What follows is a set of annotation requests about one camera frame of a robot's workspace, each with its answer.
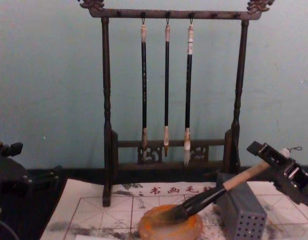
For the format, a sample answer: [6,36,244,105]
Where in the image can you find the black brush with grey bristles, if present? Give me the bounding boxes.
[139,15,150,164]

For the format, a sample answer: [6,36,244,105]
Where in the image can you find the black table cloth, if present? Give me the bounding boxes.
[0,166,308,240]

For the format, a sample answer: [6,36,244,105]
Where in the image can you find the dark wooden brush rack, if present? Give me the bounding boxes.
[78,0,276,208]

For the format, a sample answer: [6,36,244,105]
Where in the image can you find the grey perforated metal box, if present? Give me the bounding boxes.
[215,172,268,240]

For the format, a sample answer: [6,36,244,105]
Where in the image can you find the large brush with tan handle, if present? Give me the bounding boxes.
[163,146,302,225]

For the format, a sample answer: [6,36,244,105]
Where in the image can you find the black brush with white bristles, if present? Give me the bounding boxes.
[183,15,196,168]

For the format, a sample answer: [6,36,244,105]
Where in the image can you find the thin black brush, tan bristles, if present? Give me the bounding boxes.
[163,15,172,158]

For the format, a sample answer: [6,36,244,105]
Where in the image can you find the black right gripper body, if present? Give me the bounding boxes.
[274,174,308,206]

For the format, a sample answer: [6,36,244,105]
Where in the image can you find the round orange ink dish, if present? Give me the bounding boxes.
[137,204,204,240]

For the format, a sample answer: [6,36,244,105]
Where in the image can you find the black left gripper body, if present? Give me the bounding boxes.
[0,156,34,201]

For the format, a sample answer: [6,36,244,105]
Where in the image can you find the white gridded calligraphy mat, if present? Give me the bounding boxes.
[40,177,308,240]

